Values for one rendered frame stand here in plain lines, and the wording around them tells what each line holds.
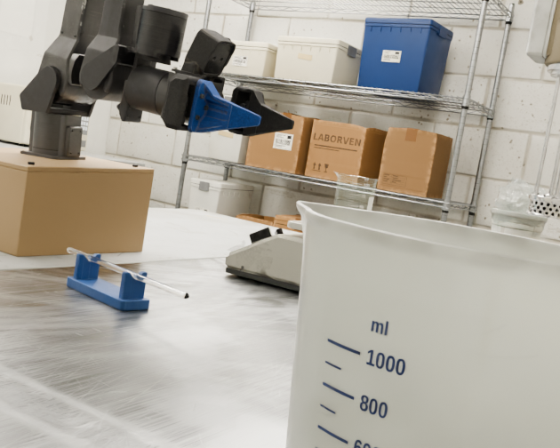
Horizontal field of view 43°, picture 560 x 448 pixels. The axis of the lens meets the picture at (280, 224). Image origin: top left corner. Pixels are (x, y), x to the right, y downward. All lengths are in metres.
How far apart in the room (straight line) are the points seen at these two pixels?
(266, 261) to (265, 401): 0.43
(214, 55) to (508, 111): 2.64
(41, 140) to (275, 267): 0.36
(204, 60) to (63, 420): 0.54
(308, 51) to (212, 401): 2.99
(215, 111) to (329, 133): 2.54
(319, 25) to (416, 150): 1.05
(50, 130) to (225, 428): 0.65
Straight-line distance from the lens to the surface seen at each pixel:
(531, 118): 3.40
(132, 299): 0.70
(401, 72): 3.26
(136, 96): 0.92
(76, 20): 1.01
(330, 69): 3.34
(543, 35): 1.29
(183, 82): 0.80
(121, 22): 0.96
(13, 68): 4.22
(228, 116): 0.81
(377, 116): 3.64
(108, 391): 0.49
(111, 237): 0.99
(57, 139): 1.03
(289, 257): 0.91
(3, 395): 0.47
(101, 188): 0.96
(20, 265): 0.85
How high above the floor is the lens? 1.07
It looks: 5 degrees down
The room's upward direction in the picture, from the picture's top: 10 degrees clockwise
